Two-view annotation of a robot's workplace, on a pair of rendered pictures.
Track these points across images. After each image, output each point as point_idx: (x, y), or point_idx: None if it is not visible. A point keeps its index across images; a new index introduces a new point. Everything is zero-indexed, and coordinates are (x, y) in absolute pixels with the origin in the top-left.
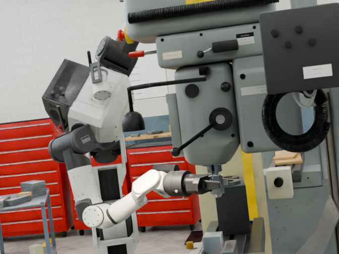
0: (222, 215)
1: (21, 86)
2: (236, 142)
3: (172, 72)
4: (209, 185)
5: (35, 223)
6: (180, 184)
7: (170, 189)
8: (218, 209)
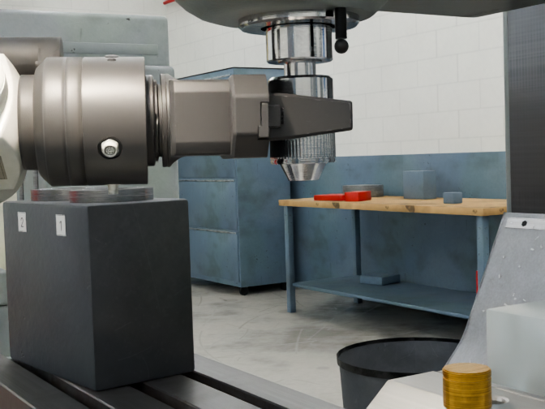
0: (108, 312)
1: None
2: None
3: None
4: (297, 117)
5: None
6: (142, 110)
7: (75, 136)
8: (97, 290)
